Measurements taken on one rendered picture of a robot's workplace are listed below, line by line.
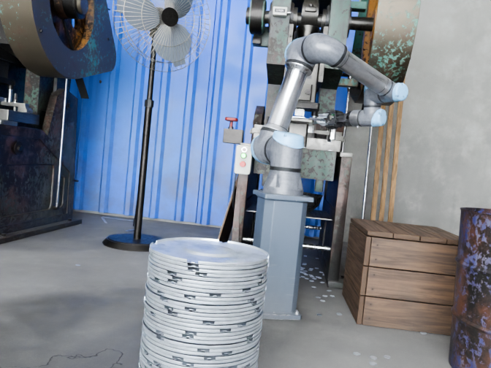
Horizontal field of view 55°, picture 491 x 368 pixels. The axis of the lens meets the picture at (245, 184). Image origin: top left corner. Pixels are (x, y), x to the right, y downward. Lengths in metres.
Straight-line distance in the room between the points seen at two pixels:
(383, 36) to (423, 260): 1.02
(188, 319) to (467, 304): 0.83
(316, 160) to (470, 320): 1.11
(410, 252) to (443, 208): 2.09
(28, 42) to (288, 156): 1.54
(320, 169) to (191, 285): 1.39
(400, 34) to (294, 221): 1.02
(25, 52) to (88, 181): 1.54
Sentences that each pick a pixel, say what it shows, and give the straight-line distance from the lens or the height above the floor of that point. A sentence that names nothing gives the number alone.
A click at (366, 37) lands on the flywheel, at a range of 2.97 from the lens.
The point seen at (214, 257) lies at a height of 0.33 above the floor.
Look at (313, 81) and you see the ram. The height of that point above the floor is 1.00.
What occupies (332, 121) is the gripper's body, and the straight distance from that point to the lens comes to 2.24.
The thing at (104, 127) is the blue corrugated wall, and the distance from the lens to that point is 3.98.
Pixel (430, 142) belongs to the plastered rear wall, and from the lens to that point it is 3.85.
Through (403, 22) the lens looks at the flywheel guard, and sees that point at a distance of 2.30.
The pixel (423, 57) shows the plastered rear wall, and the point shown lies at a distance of 3.91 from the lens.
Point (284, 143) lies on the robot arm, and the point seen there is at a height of 0.63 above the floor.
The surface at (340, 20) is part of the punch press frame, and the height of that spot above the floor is 1.30.
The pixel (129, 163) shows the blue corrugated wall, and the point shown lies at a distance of 3.87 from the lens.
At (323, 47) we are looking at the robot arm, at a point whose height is 1.01.
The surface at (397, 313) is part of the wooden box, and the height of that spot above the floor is 0.06.
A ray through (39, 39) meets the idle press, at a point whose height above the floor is 1.05.
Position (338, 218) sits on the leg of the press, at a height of 0.33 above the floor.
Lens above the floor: 0.56
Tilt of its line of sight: 3 degrees down
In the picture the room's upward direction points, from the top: 6 degrees clockwise
